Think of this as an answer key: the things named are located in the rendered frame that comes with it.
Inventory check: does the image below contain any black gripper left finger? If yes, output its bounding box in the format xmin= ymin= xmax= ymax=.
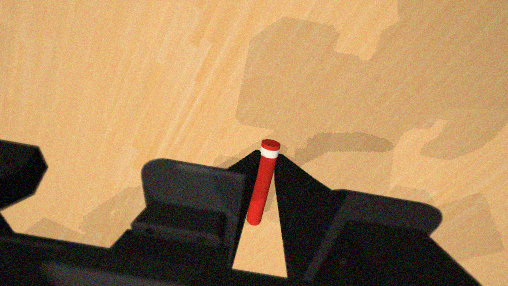
xmin=141 ymin=150 xmax=261 ymax=268

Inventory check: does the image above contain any red peg with white band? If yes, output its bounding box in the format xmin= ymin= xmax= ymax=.
xmin=247 ymin=139 xmax=281 ymax=226

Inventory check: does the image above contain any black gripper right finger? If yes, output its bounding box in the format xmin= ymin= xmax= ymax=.
xmin=274 ymin=154 xmax=443 ymax=282

